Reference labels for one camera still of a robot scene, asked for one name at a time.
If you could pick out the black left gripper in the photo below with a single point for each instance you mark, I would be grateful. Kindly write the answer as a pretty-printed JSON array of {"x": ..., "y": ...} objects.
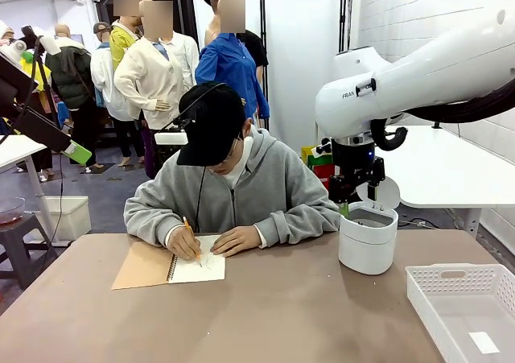
[{"x": 16, "y": 85}]

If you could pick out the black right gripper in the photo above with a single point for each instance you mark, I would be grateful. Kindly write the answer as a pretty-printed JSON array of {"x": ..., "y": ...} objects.
[{"x": 354, "y": 162}]

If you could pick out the orange pencil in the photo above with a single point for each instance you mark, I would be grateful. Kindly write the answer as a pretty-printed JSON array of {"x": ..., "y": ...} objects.
[{"x": 187, "y": 223}]

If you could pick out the spiral notebook brown cover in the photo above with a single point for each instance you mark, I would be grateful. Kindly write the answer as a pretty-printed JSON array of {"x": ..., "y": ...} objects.
[{"x": 201, "y": 268}]

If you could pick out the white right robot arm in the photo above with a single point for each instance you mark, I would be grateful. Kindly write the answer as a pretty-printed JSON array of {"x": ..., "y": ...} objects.
[{"x": 422, "y": 69}]

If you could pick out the person's left forearm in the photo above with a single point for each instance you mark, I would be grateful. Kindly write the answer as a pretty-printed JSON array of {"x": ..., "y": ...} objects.
[{"x": 297, "y": 224}]

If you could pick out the person's left hand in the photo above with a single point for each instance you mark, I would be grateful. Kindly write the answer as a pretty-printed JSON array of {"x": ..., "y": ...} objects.
[{"x": 237, "y": 240}]

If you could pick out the person's right hand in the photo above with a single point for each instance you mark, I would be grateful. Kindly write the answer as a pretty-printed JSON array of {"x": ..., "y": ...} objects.
[{"x": 183, "y": 242}]

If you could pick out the white side table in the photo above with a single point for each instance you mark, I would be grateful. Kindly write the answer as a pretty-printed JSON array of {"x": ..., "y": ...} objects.
[{"x": 20, "y": 149}]

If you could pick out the red bin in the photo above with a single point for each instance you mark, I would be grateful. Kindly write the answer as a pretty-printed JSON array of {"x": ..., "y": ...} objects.
[{"x": 324, "y": 176}]

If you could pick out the green bin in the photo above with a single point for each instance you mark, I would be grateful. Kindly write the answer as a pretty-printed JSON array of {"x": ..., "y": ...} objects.
[{"x": 320, "y": 161}]

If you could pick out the mannequin in dark puffer vest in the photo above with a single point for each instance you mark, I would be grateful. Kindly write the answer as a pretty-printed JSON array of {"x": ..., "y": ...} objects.
[{"x": 72, "y": 81}]

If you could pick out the white lidded trash bin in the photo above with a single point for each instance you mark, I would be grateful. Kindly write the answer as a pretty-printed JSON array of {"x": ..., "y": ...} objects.
[{"x": 366, "y": 246}]

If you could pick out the yellow bin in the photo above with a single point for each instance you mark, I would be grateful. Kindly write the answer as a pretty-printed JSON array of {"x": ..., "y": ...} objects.
[{"x": 307, "y": 153}]

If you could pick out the mannequin in yellow raincoat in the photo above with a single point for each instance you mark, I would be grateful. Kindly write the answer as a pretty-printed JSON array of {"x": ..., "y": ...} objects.
[{"x": 34, "y": 71}]

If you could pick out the mannequin in white shirt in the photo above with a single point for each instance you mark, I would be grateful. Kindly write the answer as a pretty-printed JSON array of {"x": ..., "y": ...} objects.
[{"x": 102, "y": 77}]

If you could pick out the person in grey hoodie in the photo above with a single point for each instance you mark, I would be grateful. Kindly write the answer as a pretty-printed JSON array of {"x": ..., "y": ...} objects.
[{"x": 277, "y": 190}]

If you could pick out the large white table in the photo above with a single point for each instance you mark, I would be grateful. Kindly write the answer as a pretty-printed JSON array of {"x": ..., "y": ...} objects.
[{"x": 442, "y": 166}]

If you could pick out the white storage box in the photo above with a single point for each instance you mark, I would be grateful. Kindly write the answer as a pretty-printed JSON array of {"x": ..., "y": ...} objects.
[{"x": 68, "y": 218}]

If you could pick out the glass bowl red contents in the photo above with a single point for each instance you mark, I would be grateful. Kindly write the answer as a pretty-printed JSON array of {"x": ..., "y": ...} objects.
[{"x": 10, "y": 212}]

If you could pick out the grey stool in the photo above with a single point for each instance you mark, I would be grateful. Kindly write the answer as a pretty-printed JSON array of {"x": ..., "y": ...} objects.
[{"x": 20, "y": 238}]

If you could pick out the mannequin in yellow jacket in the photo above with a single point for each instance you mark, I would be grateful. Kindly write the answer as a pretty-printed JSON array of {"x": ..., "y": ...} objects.
[{"x": 120, "y": 43}]

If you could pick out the white face mask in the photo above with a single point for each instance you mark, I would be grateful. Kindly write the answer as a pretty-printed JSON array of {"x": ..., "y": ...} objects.
[{"x": 241, "y": 166}]

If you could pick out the mannequin in cream cardigan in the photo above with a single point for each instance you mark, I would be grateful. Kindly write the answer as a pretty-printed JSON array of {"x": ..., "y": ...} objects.
[{"x": 157, "y": 73}]

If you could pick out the black cap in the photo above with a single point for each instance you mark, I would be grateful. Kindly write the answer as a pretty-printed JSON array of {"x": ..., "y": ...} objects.
[{"x": 213, "y": 125}]

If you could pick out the white perforated plastic basket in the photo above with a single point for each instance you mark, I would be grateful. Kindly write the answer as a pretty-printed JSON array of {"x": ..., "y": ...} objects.
[{"x": 450, "y": 322}]

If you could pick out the black light stand pole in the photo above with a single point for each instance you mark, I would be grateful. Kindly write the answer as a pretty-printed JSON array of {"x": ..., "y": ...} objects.
[
  {"x": 263, "y": 37},
  {"x": 345, "y": 17}
]

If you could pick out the mannequin in blue shirt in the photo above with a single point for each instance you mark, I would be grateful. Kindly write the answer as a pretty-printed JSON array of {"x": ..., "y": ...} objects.
[{"x": 229, "y": 65}]

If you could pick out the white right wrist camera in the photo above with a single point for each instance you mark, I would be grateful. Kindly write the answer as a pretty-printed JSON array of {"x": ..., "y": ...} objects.
[{"x": 324, "y": 147}]

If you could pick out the white head-mounted camera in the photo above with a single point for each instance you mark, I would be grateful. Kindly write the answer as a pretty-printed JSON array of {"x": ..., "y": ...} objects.
[{"x": 171, "y": 137}]

